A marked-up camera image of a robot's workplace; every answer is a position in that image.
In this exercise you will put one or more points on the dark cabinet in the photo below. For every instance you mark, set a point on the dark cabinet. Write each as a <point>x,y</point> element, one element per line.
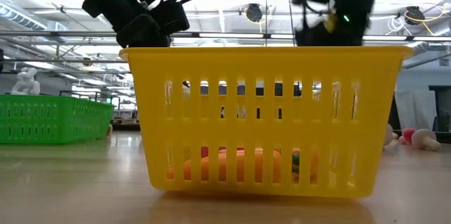
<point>442,107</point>

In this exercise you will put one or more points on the white draped cloth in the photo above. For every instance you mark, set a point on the white draped cloth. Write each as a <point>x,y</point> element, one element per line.
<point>415,107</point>

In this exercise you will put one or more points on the red toy mushroom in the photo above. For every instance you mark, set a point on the red toy mushroom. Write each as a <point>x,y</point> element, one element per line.
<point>408,135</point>

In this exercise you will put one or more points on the green plastic basket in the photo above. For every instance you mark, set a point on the green plastic basket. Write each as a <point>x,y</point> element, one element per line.
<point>53,118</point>

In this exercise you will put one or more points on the red toy pepper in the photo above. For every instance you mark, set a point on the red toy pepper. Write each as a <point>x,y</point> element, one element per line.
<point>204,151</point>

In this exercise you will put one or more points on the white figure statue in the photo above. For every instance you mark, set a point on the white figure statue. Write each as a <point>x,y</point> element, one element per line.
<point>25,83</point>

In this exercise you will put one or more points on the yellow plastic basket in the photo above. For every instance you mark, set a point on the yellow plastic basket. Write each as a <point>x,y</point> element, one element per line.
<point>264,129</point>

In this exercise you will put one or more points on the grey ceiling duct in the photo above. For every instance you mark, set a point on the grey ceiling duct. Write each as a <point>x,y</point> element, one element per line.
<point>21,16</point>

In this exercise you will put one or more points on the white toy garlic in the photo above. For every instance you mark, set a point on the white toy garlic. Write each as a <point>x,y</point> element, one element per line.
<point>388,135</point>

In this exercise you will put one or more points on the orange toy pepper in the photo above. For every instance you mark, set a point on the orange toy pepper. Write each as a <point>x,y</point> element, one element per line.
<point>222,166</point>
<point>313,167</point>

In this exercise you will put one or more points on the small pale toy mushroom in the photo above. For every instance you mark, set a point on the small pale toy mushroom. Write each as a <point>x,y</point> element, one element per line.
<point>395,135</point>

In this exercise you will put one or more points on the yellow toy pepper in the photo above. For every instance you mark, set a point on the yellow toy pepper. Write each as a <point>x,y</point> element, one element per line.
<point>330,23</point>

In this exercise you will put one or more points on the small brown toy mushroom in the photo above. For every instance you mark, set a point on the small brown toy mushroom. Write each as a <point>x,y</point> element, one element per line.
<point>110,130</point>

